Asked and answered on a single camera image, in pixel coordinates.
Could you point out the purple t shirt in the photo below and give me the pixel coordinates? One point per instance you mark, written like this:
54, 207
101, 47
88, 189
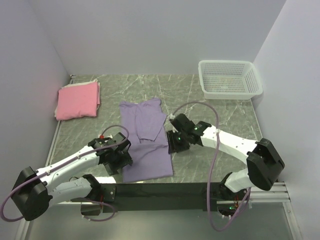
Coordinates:
149, 148

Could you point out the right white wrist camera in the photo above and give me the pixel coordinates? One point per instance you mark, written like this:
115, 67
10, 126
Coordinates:
171, 117

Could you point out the white perforated plastic basket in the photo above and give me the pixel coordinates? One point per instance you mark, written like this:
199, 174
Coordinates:
229, 80

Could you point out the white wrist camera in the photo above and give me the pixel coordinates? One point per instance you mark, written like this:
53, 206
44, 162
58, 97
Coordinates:
105, 136
171, 117

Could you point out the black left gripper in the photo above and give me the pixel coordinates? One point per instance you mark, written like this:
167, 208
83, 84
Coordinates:
125, 159

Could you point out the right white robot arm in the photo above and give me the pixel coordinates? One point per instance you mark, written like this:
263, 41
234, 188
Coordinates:
262, 160

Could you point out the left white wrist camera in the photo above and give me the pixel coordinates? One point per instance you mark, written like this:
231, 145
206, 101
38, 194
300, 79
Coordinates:
105, 136

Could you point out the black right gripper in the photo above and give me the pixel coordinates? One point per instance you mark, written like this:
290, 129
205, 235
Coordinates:
172, 146

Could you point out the aluminium table edge rail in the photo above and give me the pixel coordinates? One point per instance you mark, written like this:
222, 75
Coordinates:
23, 224

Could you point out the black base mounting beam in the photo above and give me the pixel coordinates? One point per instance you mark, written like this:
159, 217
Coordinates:
152, 196

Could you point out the folded pink t shirt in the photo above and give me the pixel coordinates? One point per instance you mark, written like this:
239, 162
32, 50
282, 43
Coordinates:
77, 102

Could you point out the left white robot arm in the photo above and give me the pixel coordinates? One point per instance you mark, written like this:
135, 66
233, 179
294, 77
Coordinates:
37, 190

